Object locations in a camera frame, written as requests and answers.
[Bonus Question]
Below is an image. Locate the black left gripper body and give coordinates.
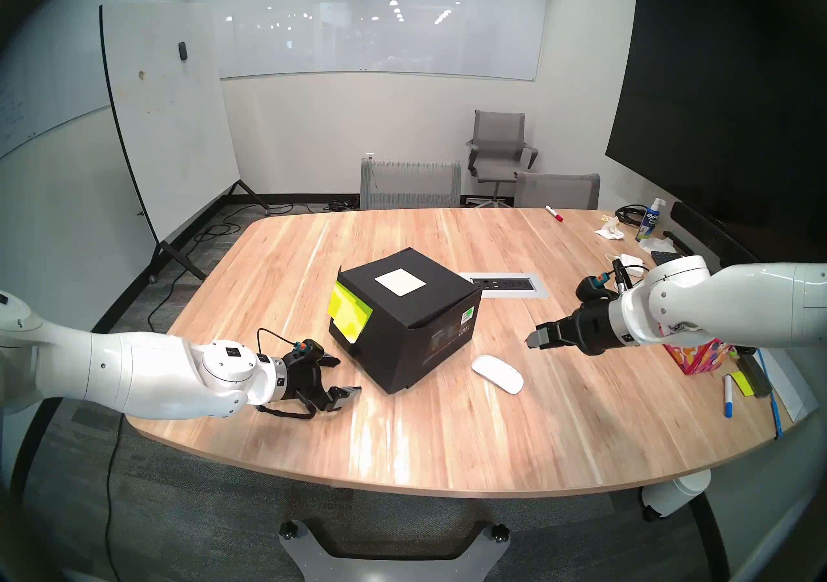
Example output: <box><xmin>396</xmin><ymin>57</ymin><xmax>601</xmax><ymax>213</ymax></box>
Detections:
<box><xmin>279</xmin><ymin>354</ymin><xmax>325</xmax><ymax>417</ymax></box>

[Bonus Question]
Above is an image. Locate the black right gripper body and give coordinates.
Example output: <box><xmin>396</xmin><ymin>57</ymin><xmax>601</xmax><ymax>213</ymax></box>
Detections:
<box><xmin>571</xmin><ymin>300</ymin><xmax>626</xmax><ymax>356</ymax></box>

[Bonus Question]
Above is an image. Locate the white computer mouse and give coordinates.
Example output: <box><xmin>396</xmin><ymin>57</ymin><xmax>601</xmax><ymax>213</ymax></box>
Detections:
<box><xmin>471</xmin><ymin>354</ymin><xmax>525</xmax><ymax>395</ymax></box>

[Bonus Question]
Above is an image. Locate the black cardboard box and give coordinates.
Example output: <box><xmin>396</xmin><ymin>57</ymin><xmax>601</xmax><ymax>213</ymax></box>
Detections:
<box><xmin>328</xmin><ymin>247</ymin><xmax>483</xmax><ymax>395</ymax></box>

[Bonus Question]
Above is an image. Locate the colourful tissue box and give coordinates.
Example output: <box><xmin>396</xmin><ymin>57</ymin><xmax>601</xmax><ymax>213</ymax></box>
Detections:
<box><xmin>664</xmin><ymin>325</ymin><xmax>734</xmax><ymax>375</ymax></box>

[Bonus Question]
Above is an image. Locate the yellow sticky note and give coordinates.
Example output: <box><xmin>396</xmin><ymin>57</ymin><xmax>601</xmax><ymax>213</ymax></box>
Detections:
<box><xmin>337</xmin><ymin>296</ymin><xmax>374</xmax><ymax>342</ymax></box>

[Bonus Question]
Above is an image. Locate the silver table outlet panel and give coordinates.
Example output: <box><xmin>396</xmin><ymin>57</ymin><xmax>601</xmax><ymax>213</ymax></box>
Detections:
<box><xmin>460</xmin><ymin>272</ymin><xmax>550</xmax><ymax>299</ymax></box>

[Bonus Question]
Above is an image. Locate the green sticky note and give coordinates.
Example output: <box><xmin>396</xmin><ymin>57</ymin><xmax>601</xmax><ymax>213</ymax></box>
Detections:
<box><xmin>328</xmin><ymin>281</ymin><xmax>355</xmax><ymax>323</ymax></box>

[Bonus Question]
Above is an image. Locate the square paper sticker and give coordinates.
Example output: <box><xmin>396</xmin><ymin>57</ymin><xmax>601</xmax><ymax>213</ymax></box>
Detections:
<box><xmin>375</xmin><ymin>269</ymin><xmax>427</xmax><ymax>297</ymax></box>

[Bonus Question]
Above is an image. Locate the whiteboard cleaner spray bottle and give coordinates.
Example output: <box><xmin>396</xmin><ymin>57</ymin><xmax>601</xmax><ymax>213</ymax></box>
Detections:
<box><xmin>635</xmin><ymin>197</ymin><xmax>666</xmax><ymax>242</ymax></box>

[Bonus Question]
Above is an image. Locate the grey fabric chair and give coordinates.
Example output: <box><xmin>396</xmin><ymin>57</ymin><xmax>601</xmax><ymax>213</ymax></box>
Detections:
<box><xmin>514</xmin><ymin>172</ymin><xmax>602</xmax><ymax>210</ymax></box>

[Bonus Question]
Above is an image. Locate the black video bar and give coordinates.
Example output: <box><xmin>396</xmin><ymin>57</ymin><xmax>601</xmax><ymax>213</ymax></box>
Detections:
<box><xmin>671</xmin><ymin>201</ymin><xmax>760</xmax><ymax>265</ymax></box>

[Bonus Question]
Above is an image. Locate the black whiteboard eraser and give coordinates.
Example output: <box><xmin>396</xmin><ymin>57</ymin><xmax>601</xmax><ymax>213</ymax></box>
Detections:
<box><xmin>737</xmin><ymin>348</ymin><xmax>773</xmax><ymax>397</ymax></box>

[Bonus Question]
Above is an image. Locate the grey mesh chair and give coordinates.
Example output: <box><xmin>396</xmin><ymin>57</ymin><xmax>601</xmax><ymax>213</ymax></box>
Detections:
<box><xmin>359</xmin><ymin>157</ymin><xmax>463</xmax><ymax>210</ymax></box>

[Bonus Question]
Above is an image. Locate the blue pen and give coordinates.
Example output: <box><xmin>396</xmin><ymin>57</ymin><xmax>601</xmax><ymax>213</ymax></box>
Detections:
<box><xmin>757</xmin><ymin>349</ymin><xmax>784</xmax><ymax>438</ymax></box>

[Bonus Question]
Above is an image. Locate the grey office chair with armrests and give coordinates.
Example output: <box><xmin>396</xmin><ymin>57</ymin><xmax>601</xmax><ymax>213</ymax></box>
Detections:
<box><xmin>465</xmin><ymin>110</ymin><xmax>539</xmax><ymax>208</ymax></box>

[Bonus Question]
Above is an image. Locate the white paper sheet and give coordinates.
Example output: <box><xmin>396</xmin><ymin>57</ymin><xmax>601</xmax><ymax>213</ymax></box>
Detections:
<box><xmin>759</xmin><ymin>348</ymin><xmax>818</xmax><ymax>423</ymax></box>

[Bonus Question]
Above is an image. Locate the rolling whiteboard with stand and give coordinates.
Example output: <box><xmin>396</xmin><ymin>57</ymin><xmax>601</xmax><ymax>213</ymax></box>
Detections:
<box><xmin>99</xmin><ymin>3</ymin><xmax>271</xmax><ymax>284</ymax></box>

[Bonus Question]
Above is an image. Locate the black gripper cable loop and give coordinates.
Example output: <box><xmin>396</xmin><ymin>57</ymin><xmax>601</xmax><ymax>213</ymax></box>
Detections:
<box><xmin>257</xmin><ymin>402</ymin><xmax>317</xmax><ymax>420</ymax></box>

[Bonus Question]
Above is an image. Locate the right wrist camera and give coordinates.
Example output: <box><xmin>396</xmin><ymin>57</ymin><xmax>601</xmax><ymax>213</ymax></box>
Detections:
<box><xmin>576</xmin><ymin>266</ymin><xmax>622</xmax><ymax>303</ymax></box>

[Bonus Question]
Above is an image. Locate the grey robot base frame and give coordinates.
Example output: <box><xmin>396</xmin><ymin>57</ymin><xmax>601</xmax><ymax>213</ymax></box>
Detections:
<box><xmin>279</xmin><ymin>519</ymin><xmax>511</xmax><ymax>582</ymax></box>

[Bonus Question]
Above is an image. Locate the large black wall screen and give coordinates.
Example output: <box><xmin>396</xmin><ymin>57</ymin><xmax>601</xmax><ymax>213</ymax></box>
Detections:
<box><xmin>605</xmin><ymin>0</ymin><xmax>827</xmax><ymax>253</ymax></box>

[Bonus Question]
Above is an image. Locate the wall glass whiteboard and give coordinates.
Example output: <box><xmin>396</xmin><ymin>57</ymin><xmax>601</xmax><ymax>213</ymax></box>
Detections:
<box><xmin>187</xmin><ymin>0</ymin><xmax>553</xmax><ymax>82</ymax></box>
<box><xmin>0</xmin><ymin>0</ymin><xmax>110</xmax><ymax>158</ymax></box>

